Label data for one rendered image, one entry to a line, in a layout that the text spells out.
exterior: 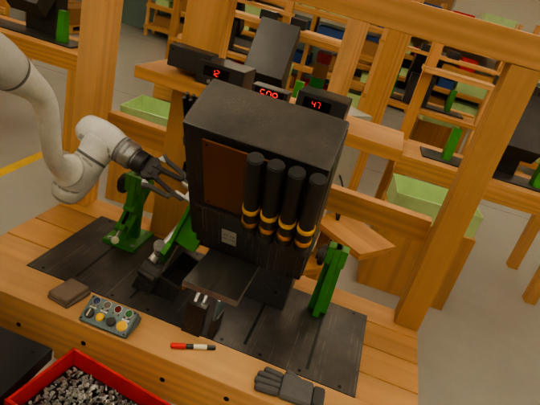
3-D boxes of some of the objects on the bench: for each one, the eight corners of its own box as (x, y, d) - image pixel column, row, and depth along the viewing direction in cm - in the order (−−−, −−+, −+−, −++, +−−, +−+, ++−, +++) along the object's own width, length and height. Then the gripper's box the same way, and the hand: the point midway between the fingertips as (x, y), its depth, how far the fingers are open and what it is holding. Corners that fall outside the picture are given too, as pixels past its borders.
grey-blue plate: (212, 339, 146) (221, 302, 140) (206, 337, 147) (215, 300, 141) (222, 321, 155) (232, 285, 149) (217, 318, 155) (227, 283, 149)
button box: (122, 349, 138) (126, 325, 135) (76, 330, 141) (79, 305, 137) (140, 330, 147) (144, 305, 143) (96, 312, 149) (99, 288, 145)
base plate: (353, 402, 140) (355, 397, 140) (26, 269, 156) (26, 264, 155) (366, 319, 178) (367, 315, 177) (100, 219, 194) (101, 214, 193)
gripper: (118, 173, 150) (182, 216, 150) (149, 135, 155) (210, 176, 155) (121, 181, 158) (182, 222, 157) (151, 144, 162) (210, 183, 162)
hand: (187, 193), depth 156 cm, fingers closed on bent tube, 3 cm apart
